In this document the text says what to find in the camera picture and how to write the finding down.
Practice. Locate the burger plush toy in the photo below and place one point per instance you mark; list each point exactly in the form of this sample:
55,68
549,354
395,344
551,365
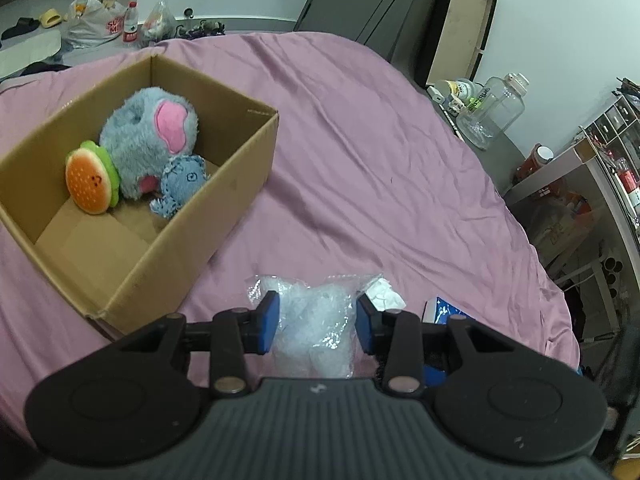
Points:
92,180

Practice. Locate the red jar white lid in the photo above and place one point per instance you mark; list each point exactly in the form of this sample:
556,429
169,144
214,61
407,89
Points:
534,160

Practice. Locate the clear plastic water jug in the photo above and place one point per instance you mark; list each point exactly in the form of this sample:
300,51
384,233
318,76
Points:
492,110

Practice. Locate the brown cardboard box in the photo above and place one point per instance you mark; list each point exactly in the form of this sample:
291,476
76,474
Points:
200,220

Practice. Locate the small drawer organizer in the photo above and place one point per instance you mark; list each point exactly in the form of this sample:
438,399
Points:
612,120

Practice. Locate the pink bed sheet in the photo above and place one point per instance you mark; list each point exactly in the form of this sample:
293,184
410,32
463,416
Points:
375,170

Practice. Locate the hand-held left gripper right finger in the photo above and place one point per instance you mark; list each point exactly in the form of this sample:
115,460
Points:
365,321

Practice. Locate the white red printed plastic bag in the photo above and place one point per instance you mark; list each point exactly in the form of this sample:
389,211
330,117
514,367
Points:
95,22

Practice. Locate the large blue-grey plush toy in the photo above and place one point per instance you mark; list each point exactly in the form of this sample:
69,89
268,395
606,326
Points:
140,135

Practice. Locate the yellow slippers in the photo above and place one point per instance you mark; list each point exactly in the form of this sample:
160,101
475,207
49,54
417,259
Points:
50,19

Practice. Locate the clear bag of trash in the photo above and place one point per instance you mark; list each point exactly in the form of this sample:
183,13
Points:
157,22

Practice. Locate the grey door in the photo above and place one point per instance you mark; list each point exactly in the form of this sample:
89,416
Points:
370,0

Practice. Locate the grey sneakers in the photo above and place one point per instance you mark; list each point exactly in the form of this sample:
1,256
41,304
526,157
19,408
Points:
200,29

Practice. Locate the clear plastic bag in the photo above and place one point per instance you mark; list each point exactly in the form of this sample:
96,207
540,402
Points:
317,320

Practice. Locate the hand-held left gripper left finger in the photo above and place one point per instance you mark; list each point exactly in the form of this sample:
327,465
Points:
267,322

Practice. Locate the small blue plush toy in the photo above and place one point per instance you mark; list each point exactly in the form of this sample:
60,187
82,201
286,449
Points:
182,180

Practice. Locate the small red label bottle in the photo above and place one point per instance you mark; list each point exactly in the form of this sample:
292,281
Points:
130,22

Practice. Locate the black top white desk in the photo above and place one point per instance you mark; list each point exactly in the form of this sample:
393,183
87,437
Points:
565,167

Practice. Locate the black slipper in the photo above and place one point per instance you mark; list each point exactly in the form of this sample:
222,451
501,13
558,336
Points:
20,29

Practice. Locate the white bottle green label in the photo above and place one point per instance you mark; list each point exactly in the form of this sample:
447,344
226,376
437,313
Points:
460,91

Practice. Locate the white floor mat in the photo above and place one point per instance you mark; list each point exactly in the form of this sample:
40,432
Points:
27,52

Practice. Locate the black framed brown board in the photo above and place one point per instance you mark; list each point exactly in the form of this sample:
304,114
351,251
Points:
465,20

